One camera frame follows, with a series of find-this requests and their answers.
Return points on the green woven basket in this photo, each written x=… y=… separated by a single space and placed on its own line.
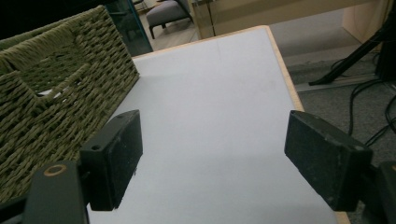
x=59 y=96

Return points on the glass panel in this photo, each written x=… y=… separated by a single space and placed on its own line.
x=132 y=25

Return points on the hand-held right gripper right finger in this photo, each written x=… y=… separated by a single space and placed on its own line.
x=327 y=155

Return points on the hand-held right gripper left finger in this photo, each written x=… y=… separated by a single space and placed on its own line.
x=115 y=161

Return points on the grey upholstered chair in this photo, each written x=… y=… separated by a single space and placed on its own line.
x=168 y=14

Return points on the black metal stand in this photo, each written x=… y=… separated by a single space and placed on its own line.
x=355 y=53

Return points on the white item in basket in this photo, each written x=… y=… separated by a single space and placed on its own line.
x=53 y=92

